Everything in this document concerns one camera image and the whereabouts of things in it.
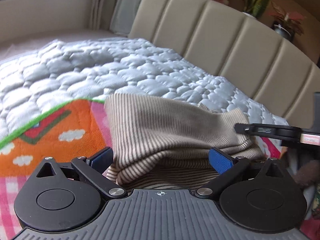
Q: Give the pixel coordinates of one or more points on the red-leaf plant in dark pot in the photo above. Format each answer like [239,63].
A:
[287,24]

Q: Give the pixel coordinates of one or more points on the beige padded headboard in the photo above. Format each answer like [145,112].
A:
[225,42]

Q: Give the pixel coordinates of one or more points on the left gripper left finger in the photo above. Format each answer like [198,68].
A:
[90,171]

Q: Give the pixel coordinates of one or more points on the beige curtain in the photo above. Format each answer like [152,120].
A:
[101,14]

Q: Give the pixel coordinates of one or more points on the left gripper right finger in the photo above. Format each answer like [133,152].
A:
[229,169]

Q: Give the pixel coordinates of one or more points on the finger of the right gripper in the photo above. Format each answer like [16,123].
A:
[269,131]

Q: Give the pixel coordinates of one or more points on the grey quilted mattress pad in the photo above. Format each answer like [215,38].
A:
[37,81]

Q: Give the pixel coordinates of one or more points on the colourful cartoon play mat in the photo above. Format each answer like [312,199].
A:
[79,126]

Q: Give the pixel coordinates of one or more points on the green plant in white pot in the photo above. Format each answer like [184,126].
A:
[255,8]

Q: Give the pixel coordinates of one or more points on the beige striped knit garment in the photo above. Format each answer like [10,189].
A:
[161,143]

